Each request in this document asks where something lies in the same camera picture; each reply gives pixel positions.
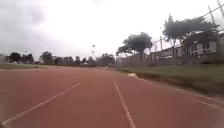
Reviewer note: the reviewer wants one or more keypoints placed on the grey boundary wall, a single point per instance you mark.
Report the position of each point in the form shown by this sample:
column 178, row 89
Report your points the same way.
column 133, row 60

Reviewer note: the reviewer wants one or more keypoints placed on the broad dark tree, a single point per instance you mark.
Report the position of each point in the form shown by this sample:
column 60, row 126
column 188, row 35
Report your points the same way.
column 138, row 41

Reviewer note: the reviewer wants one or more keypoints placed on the pale puddle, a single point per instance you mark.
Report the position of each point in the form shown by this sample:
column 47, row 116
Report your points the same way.
column 133, row 75

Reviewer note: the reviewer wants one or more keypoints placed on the row of trees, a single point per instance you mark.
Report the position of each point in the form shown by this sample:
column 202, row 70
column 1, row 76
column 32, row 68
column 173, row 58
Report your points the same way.
column 46, row 58

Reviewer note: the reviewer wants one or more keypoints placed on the tall dark tree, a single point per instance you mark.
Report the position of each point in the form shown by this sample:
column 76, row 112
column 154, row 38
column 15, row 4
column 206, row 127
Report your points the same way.
column 181, row 28

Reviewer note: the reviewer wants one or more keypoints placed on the pale building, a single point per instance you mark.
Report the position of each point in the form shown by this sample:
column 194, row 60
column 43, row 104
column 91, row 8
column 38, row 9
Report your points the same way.
column 200, row 48

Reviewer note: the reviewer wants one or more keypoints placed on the floodlight pole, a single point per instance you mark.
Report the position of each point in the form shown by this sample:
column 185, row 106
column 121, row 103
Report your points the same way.
column 93, row 50

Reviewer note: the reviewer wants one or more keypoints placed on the dark kerb strip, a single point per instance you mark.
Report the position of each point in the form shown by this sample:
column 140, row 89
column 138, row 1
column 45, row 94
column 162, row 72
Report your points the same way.
column 186, row 83

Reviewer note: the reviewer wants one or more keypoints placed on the utility pole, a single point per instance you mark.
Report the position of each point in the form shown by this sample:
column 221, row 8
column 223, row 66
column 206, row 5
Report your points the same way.
column 212, row 15
column 161, row 43

